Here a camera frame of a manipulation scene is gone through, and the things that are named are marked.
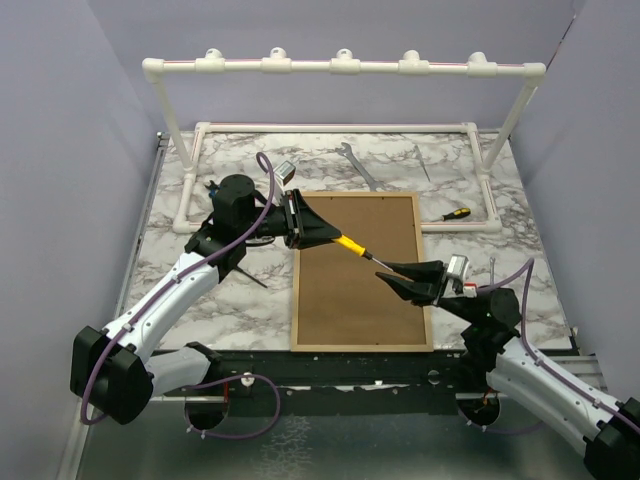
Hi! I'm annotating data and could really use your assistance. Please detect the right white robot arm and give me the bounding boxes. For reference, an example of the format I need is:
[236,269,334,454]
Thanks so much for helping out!
[377,255,639,479]

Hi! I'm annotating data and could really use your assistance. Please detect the large grey wrench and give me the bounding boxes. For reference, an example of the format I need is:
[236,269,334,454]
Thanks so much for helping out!
[336,142,383,192]

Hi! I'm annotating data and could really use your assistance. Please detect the black yellow screwdriver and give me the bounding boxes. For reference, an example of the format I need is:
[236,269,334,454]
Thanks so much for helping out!
[439,207,471,222]

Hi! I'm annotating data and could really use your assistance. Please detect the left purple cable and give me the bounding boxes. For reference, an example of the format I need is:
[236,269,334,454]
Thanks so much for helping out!
[80,151,284,439]

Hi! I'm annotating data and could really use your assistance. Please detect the small yellow screwdriver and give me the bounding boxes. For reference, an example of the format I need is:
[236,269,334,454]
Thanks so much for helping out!
[333,235,392,271]

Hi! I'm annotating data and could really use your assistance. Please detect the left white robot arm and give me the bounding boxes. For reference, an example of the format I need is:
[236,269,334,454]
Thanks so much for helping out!
[70,174,348,425]

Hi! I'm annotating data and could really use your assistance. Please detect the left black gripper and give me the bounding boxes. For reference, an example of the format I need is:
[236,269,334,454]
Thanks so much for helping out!
[239,188,342,249]

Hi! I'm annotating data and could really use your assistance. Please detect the small silver wrench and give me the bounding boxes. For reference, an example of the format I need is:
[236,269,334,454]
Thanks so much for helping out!
[489,256,496,286]

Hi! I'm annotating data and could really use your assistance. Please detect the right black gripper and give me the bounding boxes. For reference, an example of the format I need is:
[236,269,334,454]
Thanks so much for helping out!
[376,258,480,324]

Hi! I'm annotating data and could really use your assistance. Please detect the wooden picture frame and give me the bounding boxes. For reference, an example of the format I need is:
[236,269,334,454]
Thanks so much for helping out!
[291,192,433,353]

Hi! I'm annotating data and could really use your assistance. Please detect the orange handled screwdriver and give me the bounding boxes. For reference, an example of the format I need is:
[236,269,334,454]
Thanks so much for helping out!
[234,266,269,289]

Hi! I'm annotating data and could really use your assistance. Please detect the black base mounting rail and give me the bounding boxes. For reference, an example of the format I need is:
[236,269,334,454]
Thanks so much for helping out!
[185,350,489,417]

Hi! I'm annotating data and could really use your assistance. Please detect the white PVC pipe rack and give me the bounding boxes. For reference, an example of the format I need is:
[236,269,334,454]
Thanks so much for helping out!
[142,47,547,234]

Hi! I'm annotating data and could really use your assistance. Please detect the blue handled pliers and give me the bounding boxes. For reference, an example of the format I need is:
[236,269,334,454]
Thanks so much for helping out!
[205,180,219,200]

